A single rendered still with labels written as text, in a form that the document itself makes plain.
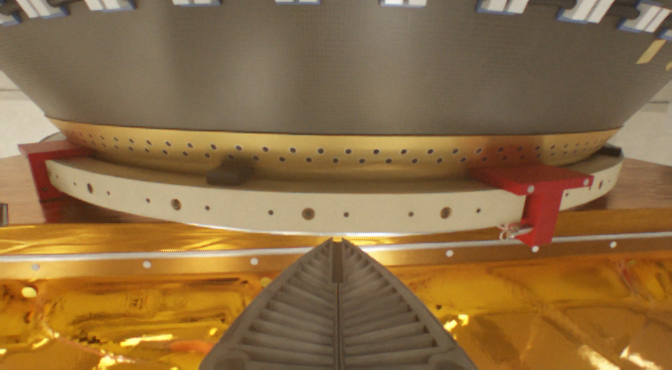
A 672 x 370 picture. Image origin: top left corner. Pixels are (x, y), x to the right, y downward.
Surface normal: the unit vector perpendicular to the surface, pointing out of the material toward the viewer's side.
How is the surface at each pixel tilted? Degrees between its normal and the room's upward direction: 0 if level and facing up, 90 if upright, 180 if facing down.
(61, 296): 126
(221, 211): 90
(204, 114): 62
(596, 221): 90
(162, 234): 90
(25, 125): 90
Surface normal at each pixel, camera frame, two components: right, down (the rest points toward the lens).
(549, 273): 0.07, -0.46
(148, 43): -0.18, 0.65
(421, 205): 0.11, 0.24
